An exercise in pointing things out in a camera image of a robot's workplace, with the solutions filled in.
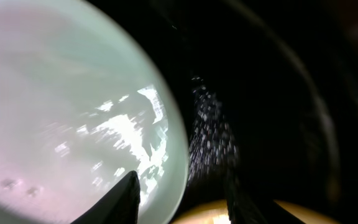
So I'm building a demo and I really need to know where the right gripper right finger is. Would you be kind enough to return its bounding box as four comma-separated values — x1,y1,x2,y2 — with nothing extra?
224,169,303,224

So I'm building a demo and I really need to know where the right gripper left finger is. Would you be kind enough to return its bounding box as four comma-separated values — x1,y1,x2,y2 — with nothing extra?
72,170,140,224

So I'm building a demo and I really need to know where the mint green plate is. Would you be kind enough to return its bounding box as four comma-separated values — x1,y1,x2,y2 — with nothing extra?
0,1,188,223

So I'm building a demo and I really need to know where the round black tray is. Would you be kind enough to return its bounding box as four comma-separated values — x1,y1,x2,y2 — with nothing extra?
94,0,358,223

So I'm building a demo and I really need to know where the yellow plate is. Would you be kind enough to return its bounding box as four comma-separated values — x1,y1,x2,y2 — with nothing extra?
171,200,339,224

